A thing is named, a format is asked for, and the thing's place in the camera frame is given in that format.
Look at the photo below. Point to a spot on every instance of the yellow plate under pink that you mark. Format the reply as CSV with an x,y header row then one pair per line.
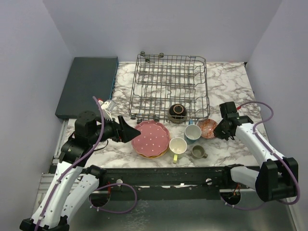
x,y
154,156

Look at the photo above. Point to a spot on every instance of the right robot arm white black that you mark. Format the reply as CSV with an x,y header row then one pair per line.
x,y
277,178

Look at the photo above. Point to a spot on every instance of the dark patterned bowl cream inside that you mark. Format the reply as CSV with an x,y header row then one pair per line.
x,y
177,113

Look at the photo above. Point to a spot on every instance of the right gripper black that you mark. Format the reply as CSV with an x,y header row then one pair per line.
x,y
218,130

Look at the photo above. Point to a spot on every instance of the pink polka dot plate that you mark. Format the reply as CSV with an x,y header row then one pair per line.
x,y
154,138

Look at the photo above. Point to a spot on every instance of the cream mug yellow handle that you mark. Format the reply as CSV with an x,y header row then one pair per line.
x,y
177,146

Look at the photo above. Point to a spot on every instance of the dark grey flat box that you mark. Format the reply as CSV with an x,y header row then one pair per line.
x,y
87,77

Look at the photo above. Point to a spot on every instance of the red and blue patterned bowl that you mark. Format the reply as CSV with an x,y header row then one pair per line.
x,y
207,127

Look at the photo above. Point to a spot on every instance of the blue mug white inside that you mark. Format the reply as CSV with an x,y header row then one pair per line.
x,y
192,133

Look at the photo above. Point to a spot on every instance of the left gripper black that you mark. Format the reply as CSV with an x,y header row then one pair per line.
x,y
123,130

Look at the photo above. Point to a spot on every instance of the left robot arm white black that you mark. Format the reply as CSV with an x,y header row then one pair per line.
x,y
72,184

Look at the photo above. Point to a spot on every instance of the small grey-brown cup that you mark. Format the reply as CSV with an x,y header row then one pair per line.
x,y
199,152

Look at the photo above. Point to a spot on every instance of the grey wire dish rack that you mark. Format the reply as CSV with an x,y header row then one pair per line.
x,y
162,80

